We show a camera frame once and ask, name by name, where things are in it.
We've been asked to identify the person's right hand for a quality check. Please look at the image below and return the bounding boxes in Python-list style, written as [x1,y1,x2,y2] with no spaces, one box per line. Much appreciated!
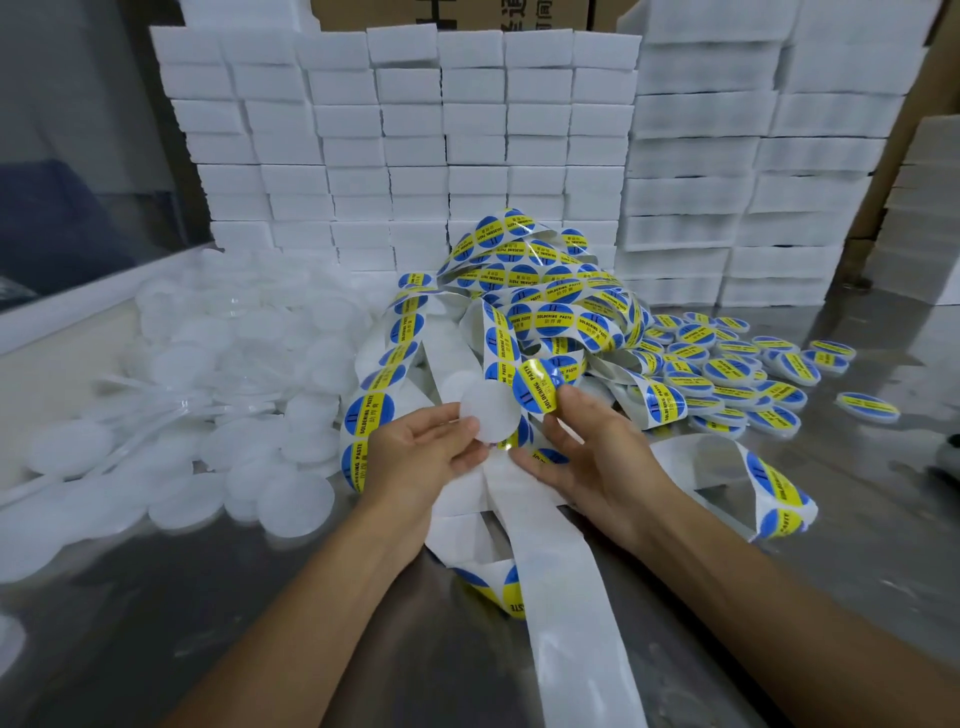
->
[510,384,678,554]

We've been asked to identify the person's left hand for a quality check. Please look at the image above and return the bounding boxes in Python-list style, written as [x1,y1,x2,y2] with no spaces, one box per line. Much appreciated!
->
[358,402,493,538]

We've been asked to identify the plain white round lid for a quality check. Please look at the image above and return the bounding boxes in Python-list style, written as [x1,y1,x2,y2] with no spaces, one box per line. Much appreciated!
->
[459,380,523,445]

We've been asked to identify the blue yellow round sticker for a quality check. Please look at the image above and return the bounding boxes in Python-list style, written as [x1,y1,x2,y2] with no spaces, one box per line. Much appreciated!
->
[512,357,561,416]

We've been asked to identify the person's right forearm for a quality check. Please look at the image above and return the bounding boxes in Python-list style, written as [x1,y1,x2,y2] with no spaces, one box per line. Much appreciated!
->
[633,491,960,728]

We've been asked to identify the person's left forearm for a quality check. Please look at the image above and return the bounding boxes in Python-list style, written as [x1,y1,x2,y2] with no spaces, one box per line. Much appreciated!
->
[159,501,432,728]

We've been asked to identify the tangled strip of sticker backing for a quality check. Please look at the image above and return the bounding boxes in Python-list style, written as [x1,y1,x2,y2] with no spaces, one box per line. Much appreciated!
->
[339,207,819,728]

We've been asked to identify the pile of stickered lids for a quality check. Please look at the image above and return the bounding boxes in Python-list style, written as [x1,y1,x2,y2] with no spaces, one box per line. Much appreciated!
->
[639,311,858,441]

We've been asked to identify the pile of white lids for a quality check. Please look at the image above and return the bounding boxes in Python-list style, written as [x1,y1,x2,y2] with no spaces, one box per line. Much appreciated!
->
[0,249,400,680]

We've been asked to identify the clear plastic strips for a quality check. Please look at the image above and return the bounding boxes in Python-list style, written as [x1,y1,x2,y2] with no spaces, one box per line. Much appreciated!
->
[0,372,280,508]

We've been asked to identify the stack of small foam blocks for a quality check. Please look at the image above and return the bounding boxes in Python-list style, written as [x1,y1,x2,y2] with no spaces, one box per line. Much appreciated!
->
[149,0,643,276]

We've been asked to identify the single labelled round lid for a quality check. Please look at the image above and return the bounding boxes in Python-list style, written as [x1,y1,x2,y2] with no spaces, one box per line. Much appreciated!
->
[835,390,902,426]

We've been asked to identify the stack of wide foam blocks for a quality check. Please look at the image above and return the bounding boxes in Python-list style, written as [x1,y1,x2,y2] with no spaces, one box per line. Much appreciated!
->
[613,0,943,309]

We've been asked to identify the dark blue bin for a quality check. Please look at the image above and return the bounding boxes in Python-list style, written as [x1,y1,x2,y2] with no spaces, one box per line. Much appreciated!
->
[0,159,155,303]

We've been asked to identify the white frame rail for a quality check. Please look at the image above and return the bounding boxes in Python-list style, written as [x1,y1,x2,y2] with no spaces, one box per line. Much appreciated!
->
[0,242,220,357]

